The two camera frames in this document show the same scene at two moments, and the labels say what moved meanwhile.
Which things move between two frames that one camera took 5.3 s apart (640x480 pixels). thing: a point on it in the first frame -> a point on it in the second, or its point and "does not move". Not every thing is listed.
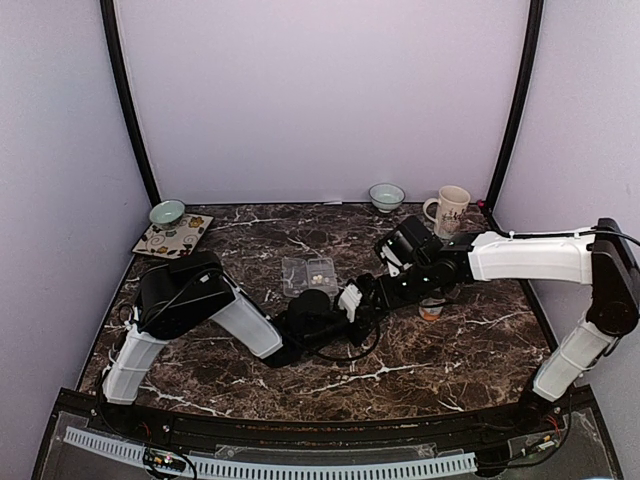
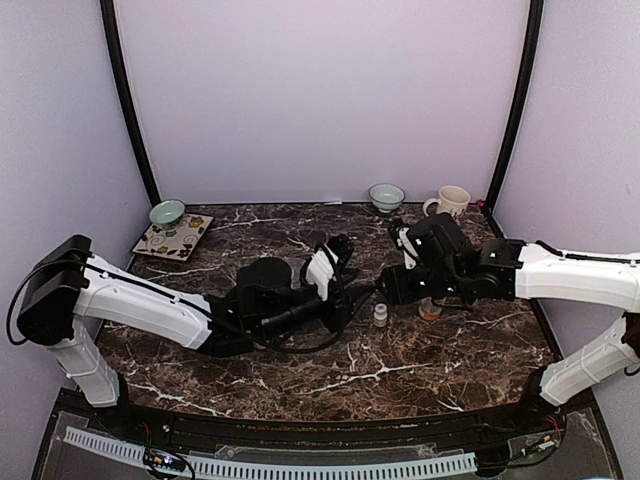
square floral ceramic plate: x=177 y=243 does not move
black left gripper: x=365 y=318 -> x=342 y=310
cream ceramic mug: x=452 y=202 does not move
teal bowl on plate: x=167 y=214 does not move
